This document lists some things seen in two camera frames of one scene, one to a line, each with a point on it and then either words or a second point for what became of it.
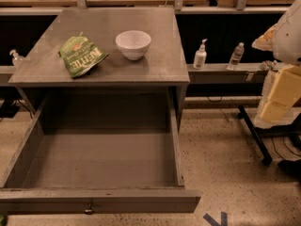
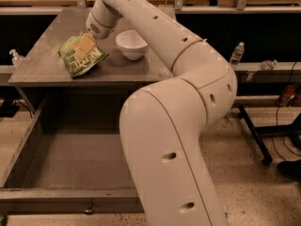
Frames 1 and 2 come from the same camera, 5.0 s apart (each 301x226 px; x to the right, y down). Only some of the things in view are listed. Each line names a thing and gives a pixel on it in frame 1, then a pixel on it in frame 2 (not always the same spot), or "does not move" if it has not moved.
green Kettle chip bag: [80, 55] does not move
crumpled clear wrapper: [267, 65] does not move
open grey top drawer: [98, 151] does not move
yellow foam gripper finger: [286, 91] to [101, 22]
